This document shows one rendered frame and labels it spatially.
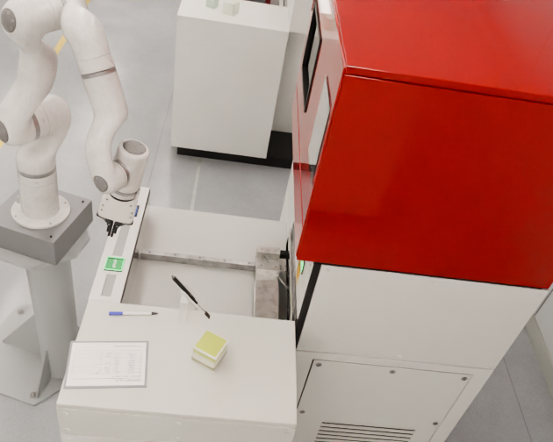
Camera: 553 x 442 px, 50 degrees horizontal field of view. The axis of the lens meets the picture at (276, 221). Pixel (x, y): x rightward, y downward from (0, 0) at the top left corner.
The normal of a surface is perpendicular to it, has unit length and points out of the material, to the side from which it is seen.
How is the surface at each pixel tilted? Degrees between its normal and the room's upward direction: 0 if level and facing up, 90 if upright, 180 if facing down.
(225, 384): 0
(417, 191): 90
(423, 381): 90
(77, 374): 0
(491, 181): 90
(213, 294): 0
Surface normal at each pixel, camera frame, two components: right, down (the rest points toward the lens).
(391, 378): 0.00, 0.66
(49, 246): -0.26, 0.61
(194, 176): 0.15, -0.73
